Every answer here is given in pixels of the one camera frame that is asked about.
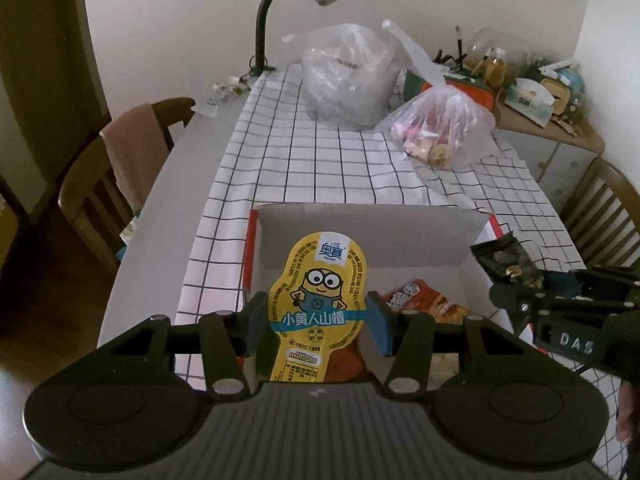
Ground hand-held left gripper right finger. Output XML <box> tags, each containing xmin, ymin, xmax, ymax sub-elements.
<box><xmin>366</xmin><ymin>291</ymin><xmax>538</xmax><ymax>402</ymax></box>

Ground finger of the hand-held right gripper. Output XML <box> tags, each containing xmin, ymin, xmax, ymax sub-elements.
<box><xmin>542</xmin><ymin>267</ymin><xmax>640</xmax><ymax>301</ymax></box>
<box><xmin>489</xmin><ymin>281</ymin><xmax>556</xmax><ymax>318</ymax></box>

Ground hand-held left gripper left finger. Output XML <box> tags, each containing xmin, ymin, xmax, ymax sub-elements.
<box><xmin>99</xmin><ymin>291</ymin><xmax>268</xmax><ymax>402</ymax></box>

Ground black snack packet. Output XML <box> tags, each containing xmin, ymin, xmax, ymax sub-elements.
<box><xmin>470</xmin><ymin>235</ymin><xmax>545</xmax><ymax>288</ymax></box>

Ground red snack packet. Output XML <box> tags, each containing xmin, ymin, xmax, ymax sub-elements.
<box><xmin>382</xmin><ymin>279</ymin><xmax>472</xmax><ymax>325</ymax></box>

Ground yellow cartoon snack packet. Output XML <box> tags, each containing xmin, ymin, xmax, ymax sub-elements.
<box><xmin>264</xmin><ymin>232</ymin><xmax>370</xmax><ymax>383</ymax></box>

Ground red cardboard box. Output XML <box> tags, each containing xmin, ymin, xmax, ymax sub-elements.
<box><xmin>244</xmin><ymin>203</ymin><xmax>531</xmax><ymax>391</ymax></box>

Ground person's right forearm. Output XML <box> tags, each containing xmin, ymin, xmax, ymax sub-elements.
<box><xmin>617</xmin><ymin>380</ymin><xmax>640</xmax><ymax>446</ymax></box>

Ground clear plastic bag of snacks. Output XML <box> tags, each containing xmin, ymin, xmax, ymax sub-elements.
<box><xmin>376</xmin><ymin>20</ymin><xmax>497</xmax><ymax>170</ymax></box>

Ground wooden slatted chair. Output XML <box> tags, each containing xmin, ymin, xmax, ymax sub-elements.
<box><xmin>559</xmin><ymin>157</ymin><xmax>640</xmax><ymax>273</ymax></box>

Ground white wooden cabinet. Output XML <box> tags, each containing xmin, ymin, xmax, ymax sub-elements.
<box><xmin>492</xmin><ymin>105</ymin><xmax>606</xmax><ymax>211</ymax></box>

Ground white teal bag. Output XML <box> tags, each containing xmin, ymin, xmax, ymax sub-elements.
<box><xmin>117</xmin><ymin>210</ymin><xmax>143</xmax><ymax>263</ymax></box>

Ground white checked tablecloth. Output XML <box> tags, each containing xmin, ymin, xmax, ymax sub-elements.
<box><xmin>172</xmin><ymin>67</ymin><xmax>626</xmax><ymax>480</ymax></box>

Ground green white tissue box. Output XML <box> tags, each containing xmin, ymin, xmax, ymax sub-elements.
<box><xmin>505</xmin><ymin>77</ymin><xmax>556</xmax><ymax>128</ymax></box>

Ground teal container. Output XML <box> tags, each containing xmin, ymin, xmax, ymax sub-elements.
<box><xmin>557</xmin><ymin>67</ymin><xmax>586</xmax><ymax>111</ymax></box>

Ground pink cloth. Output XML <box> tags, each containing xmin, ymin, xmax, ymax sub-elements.
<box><xmin>99</xmin><ymin>104</ymin><xmax>168</xmax><ymax>211</ymax></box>

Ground orange green box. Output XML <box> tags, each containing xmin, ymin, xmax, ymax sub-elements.
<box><xmin>404</xmin><ymin>67</ymin><xmax>496</xmax><ymax>111</ymax></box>

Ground wooden chair with cloth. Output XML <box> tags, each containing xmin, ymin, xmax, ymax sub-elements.
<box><xmin>57</xmin><ymin>97</ymin><xmax>197</xmax><ymax>276</ymax></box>

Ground amber liquid bottle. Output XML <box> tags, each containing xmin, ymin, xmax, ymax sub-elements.
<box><xmin>482</xmin><ymin>47</ymin><xmax>508</xmax><ymax>91</ymax></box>

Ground clear plastic wrappers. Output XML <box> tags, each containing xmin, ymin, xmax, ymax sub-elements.
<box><xmin>192</xmin><ymin>76</ymin><xmax>251</xmax><ymax>118</ymax></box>

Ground large clear plastic bag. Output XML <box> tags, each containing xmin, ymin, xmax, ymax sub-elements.
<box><xmin>282</xmin><ymin>22</ymin><xmax>407</xmax><ymax>131</ymax></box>

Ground clear glass jar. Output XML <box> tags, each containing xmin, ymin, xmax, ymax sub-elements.
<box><xmin>465</xmin><ymin>27</ymin><xmax>501</xmax><ymax>68</ymax></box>

